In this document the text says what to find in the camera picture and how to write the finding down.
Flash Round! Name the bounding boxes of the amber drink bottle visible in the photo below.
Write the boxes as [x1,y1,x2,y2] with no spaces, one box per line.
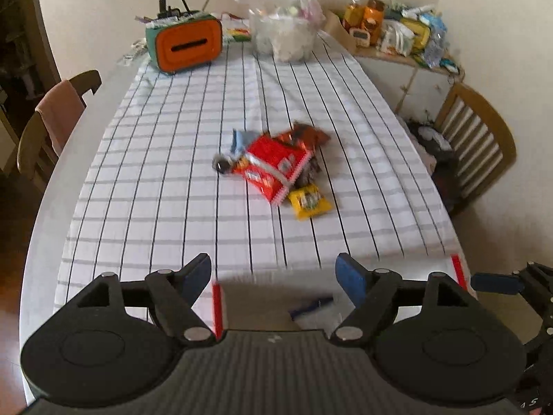
[343,0,364,29]

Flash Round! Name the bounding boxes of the wooden door frame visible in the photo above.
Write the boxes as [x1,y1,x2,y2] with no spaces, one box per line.
[0,0,62,96]

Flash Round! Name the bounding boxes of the yellow snack packet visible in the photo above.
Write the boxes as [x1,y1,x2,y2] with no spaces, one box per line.
[289,184,332,222]

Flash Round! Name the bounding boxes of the blue bag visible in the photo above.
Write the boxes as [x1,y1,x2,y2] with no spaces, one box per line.
[421,12,446,31]

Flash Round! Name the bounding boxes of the black cloth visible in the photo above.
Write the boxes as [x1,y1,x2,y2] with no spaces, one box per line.
[408,121,461,213]

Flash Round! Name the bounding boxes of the clear water bottle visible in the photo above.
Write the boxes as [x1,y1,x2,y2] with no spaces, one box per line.
[423,26,448,67]

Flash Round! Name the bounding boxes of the clear plastic bag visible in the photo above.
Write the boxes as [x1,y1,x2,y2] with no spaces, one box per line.
[235,0,364,63]

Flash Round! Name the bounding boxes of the yellow container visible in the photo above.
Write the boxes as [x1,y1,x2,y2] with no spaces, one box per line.
[400,17,433,53]

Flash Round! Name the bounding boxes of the white checked tablecloth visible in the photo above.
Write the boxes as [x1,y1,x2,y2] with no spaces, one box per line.
[60,39,461,312]

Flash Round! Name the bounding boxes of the light blue snack packet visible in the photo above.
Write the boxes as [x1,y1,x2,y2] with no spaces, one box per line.
[229,128,259,157]

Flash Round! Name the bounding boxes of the white cabinet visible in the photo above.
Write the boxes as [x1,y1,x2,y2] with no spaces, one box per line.
[356,43,465,122]

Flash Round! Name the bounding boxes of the white cardboard box red edges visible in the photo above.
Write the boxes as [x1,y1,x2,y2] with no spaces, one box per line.
[212,253,467,341]

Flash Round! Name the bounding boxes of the pink cloth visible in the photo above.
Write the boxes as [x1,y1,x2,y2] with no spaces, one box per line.
[35,80,87,156]

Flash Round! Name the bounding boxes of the dark brown snack packet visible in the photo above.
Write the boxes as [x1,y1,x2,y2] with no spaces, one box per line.
[301,157,323,187]

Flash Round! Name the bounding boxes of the white green packets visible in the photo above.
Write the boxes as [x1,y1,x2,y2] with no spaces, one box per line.
[380,19,413,55]

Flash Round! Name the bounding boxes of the green flat packet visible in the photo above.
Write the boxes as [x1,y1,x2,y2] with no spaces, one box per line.
[222,28,252,45]

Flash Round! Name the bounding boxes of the white kitchen timer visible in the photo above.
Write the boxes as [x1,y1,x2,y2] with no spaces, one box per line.
[349,28,371,49]

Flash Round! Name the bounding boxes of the orange thermos bottle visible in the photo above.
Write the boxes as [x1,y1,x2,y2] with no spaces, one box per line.
[362,0,385,33]

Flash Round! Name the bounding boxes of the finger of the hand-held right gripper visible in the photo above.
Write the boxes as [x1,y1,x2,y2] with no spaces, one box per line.
[471,271,521,295]

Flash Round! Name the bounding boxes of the orange tissue box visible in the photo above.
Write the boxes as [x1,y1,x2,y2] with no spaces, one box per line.
[144,12,224,74]

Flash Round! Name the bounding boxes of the red snack packet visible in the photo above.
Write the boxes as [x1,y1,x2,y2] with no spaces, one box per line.
[233,134,314,206]

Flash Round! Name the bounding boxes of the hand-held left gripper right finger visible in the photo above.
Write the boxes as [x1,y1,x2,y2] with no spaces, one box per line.
[329,252,482,349]

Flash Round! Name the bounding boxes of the small dark foil packet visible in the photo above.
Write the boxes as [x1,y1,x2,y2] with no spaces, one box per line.
[213,152,236,176]

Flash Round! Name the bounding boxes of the small white wrappers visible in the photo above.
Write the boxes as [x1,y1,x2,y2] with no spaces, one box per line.
[119,40,148,66]

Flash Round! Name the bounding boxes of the brown cardboard piece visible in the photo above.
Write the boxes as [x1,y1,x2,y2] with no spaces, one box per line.
[324,9,359,53]

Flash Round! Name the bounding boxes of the wooden chair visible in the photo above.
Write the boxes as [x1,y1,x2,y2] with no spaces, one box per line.
[434,83,517,217]
[16,69,103,193]

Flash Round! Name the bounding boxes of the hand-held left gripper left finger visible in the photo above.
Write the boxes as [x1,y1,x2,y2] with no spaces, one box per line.
[54,253,217,349]

